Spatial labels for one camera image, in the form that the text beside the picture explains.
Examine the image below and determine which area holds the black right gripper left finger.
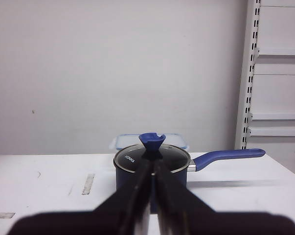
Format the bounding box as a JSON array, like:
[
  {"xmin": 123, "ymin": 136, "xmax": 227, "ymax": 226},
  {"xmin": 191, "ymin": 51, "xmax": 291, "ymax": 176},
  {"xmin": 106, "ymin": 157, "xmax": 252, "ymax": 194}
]
[{"xmin": 9, "ymin": 160, "xmax": 154, "ymax": 235}]

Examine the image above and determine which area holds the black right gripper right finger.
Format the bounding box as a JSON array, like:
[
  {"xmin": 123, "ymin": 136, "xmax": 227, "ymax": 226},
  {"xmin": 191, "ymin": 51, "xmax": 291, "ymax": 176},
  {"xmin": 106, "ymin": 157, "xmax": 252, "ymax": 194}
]
[{"xmin": 154, "ymin": 160, "xmax": 295, "ymax": 235}]

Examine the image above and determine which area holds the glass pot lid blue knob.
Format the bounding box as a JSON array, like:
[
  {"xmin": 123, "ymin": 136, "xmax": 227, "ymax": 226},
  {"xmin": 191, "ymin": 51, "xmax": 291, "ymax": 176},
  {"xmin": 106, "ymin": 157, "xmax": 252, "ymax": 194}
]
[{"xmin": 113, "ymin": 139, "xmax": 190, "ymax": 173}]

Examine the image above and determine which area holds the clear plastic container blue rim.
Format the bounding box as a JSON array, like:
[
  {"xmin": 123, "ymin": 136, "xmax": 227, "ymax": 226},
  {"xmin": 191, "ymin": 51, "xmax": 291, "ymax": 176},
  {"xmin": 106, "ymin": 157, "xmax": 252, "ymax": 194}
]
[{"xmin": 109, "ymin": 133, "xmax": 189, "ymax": 150}]

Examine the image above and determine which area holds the white slotted shelving rack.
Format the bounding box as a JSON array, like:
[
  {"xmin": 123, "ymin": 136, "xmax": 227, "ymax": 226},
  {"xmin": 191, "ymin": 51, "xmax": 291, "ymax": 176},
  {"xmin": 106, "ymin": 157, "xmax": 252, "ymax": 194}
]
[{"xmin": 234, "ymin": 0, "xmax": 295, "ymax": 151}]

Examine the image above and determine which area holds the blue saucepan with handle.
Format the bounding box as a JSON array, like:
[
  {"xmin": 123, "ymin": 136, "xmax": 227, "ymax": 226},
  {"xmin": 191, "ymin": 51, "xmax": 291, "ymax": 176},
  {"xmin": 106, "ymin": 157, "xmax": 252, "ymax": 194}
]
[{"xmin": 113, "ymin": 148, "xmax": 266, "ymax": 214}]

